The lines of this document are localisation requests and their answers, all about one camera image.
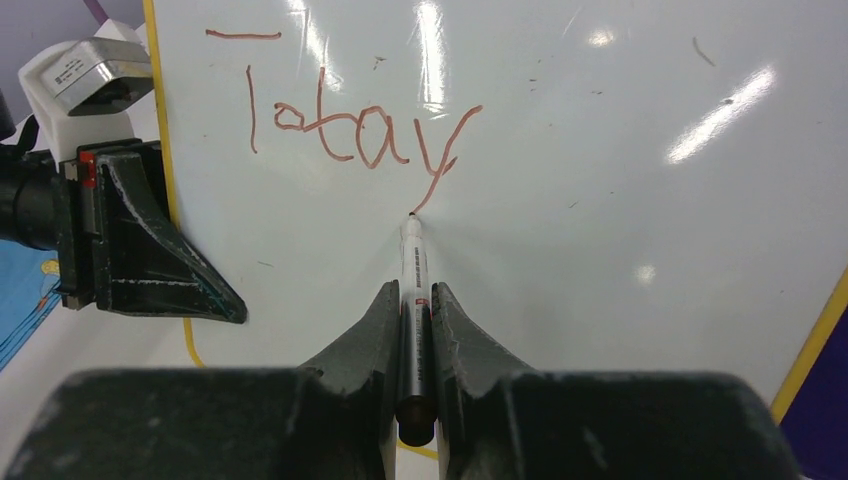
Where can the red capped whiteboard marker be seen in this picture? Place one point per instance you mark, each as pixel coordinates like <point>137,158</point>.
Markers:
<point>416,406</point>

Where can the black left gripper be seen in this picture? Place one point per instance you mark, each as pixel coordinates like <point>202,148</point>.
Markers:
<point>119,249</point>

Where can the blue patterned cloth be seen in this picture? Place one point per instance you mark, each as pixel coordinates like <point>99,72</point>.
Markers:
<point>29,282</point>

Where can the yellow framed whiteboard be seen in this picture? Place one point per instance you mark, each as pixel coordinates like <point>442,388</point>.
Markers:
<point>605,185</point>

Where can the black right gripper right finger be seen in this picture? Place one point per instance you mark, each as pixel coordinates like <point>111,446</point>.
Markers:
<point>502,419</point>

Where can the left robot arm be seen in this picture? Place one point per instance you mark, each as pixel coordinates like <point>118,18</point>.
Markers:
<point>28,192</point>

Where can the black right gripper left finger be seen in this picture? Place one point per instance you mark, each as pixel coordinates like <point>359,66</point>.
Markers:
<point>329,418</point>

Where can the purple cloth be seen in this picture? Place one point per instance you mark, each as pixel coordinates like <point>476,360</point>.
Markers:
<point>816,423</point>

